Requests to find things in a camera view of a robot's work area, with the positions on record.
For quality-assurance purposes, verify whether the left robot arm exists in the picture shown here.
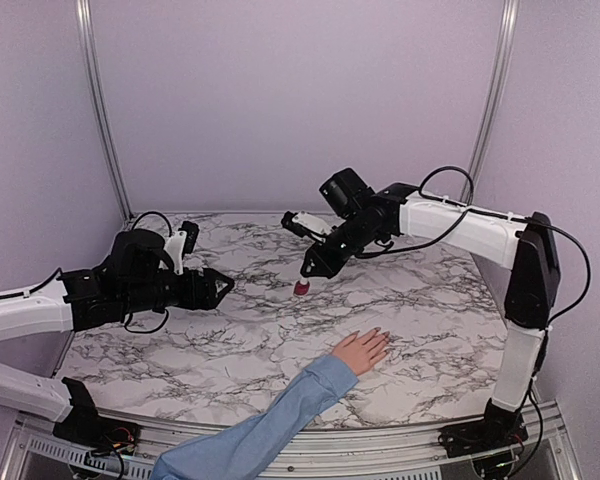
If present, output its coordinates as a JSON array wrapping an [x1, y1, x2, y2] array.
[[0, 225, 234, 445]]

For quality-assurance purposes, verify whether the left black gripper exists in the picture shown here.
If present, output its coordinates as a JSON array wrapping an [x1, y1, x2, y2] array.
[[121, 267, 234, 315]]

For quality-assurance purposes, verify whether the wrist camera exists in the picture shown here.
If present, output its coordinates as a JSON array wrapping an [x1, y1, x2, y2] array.
[[165, 221, 200, 275], [281, 211, 332, 243]]

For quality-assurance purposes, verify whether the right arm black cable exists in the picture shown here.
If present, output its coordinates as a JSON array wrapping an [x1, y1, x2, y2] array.
[[359, 165, 592, 321]]

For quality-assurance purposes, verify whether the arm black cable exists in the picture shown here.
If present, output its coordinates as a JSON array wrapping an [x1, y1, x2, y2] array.
[[359, 165, 592, 321], [124, 210, 174, 335]]

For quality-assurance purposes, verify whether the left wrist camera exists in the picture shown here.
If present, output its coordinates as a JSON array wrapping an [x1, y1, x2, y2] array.
[[165, 221, 200, 275]]

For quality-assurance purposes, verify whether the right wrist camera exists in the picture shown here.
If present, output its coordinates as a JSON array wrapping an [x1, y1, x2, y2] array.
[[281, 211, 332, 243]]

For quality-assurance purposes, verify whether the mannequin hand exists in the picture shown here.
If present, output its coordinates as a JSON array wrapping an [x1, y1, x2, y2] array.
[[331, 328, 390, 376]]

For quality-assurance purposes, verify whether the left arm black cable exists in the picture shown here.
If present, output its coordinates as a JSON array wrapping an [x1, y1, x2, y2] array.
[[124, 210, 174, 335]]

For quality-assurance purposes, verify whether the front aluminium rail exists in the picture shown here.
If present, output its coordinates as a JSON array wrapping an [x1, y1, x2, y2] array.
[[0, 402, 582, 479]]

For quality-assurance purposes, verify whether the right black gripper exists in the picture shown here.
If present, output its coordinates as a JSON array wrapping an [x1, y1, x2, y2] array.
[[299, 216, 381, 280]]

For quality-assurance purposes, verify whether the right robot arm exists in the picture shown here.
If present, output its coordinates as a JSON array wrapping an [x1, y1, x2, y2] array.
[[281, 168, 561, 448]]

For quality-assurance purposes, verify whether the red nail polish bottle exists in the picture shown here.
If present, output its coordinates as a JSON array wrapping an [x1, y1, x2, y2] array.
[[293, 278, 310, 296]]

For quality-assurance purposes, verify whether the aluminium frame post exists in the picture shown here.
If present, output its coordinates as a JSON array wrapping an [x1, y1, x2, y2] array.
[[469, 0, 520, 186], [75, 0, 133, 223]]

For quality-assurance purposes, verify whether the right aluminium frame post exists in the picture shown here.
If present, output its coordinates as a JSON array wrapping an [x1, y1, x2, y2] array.
[[469, 0, 520, 186]]

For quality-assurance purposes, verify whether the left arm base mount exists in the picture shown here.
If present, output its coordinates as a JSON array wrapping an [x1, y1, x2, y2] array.
[[53, 418, 140, 456]]

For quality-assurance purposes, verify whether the left aluminium frame post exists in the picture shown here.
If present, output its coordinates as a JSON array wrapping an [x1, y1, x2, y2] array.
[[75, 0, 133, 223]]

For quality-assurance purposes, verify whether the blue sleeved forearm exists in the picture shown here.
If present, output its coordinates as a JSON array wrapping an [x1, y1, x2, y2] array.
[[151, 355, 358, 479]]

